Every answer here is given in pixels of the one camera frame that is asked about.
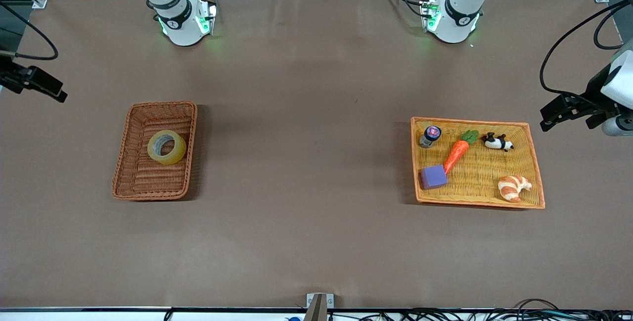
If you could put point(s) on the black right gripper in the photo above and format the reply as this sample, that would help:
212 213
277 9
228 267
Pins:
11 79

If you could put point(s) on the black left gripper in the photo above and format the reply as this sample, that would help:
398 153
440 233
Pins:
589 102

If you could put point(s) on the yellowish clear tape roll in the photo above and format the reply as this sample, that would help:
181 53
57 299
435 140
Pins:
168 159

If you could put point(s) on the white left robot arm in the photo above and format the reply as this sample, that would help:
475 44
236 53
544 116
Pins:
455 24

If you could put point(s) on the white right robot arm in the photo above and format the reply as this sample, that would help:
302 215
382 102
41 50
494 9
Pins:
183 29

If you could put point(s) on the orange wicker basket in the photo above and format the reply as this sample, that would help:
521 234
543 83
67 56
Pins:
470 198

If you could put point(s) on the brown wicker basket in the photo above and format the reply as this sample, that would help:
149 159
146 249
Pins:
148 182

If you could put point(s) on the black and white panda toy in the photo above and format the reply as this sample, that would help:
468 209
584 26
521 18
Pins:
494 141

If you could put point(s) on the toy croissant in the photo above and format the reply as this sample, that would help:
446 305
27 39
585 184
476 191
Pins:
512 187

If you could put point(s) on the orange toy carrot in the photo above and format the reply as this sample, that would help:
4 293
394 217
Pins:
457 153

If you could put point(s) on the small jar with dark lid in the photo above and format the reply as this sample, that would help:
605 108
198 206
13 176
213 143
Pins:
429 137

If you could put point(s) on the purple foam cube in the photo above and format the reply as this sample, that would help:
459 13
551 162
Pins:
433 177

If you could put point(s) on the brown table cover sheet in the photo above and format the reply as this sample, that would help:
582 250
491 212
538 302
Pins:
316 242

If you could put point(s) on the silver metal bracket plate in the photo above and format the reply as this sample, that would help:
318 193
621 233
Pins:
310 300

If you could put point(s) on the brown camera mount post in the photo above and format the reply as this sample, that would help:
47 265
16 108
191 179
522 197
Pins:
316 312

